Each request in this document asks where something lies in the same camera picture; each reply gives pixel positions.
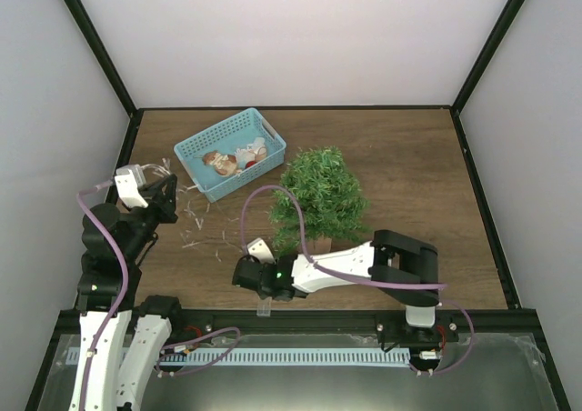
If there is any black frame post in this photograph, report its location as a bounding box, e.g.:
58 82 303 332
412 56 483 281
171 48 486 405
451 0 526 115
63 0 137 118

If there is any light blue cable duct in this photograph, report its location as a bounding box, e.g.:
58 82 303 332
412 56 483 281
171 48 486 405
65 347 411 366

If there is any clear battery box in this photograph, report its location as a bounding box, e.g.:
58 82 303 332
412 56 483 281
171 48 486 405
256 298 272 317

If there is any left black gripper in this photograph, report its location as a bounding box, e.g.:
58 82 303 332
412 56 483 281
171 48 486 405
124 174 182 262

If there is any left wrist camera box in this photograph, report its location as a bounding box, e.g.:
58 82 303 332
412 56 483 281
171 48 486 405
114 165 148 209

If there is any black frame post right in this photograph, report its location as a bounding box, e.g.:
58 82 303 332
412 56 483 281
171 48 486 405
451 0 526 115

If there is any black frame post left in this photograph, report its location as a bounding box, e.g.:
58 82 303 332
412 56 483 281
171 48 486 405
63 0 137 118

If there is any black aluminium front rail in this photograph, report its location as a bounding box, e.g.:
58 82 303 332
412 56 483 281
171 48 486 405
58 308 537 339

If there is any blue plastic basket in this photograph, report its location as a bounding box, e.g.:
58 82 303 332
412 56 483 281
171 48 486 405
174 108 286 203

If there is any gingerbread figure ornament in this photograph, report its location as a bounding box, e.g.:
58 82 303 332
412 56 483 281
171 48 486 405
202 151 242 177

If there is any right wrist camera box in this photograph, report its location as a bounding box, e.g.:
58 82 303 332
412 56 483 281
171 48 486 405
246 237 275 264

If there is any small green christmas tree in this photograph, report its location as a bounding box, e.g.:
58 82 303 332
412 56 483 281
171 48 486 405
269 146 368 255

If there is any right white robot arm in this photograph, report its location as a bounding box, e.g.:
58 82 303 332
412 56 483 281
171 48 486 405
232 230 445 341

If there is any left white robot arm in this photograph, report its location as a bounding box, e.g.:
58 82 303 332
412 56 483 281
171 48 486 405
69 168 186 410

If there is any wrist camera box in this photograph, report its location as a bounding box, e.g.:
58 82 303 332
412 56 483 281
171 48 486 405
246 237 275 264
114 165 148 209

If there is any clear led light string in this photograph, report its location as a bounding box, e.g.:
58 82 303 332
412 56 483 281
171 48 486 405
140 156 256 263

